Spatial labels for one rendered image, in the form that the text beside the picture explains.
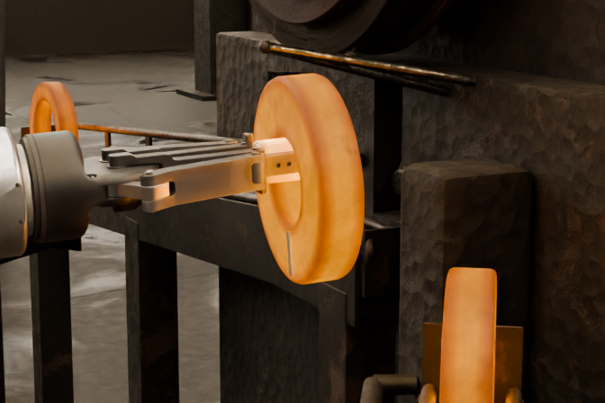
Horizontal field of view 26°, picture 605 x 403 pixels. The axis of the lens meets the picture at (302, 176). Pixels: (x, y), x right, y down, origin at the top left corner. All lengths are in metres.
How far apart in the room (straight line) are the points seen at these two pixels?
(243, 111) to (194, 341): 1.63
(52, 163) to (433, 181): 0.40
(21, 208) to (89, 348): 2.45
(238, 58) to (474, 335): 0.98
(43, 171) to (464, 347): 0.30
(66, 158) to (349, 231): 0.20
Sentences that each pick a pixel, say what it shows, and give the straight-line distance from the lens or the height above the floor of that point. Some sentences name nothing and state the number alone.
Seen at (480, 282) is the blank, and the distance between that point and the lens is 0.87.
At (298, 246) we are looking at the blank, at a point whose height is 0.78.
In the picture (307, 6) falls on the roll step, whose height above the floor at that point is 0.93.
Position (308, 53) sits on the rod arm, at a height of 0.89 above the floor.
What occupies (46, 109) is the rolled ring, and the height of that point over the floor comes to 0.69.
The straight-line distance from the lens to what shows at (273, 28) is 1.44.
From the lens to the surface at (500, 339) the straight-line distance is 0.99.
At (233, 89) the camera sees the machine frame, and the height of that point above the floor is 0.80.
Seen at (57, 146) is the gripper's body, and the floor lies 0.86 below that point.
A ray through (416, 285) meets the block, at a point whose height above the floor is 0.69.
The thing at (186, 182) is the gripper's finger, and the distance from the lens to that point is 0.88.
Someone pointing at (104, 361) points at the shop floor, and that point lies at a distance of 3.21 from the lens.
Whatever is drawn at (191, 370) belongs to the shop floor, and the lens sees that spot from 3.12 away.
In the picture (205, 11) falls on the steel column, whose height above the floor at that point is 0.54.
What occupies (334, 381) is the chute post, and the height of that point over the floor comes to 0.55.
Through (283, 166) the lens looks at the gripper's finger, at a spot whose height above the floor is 0.84.
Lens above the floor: 1.00
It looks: 10 degrees down
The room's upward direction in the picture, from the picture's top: straight up
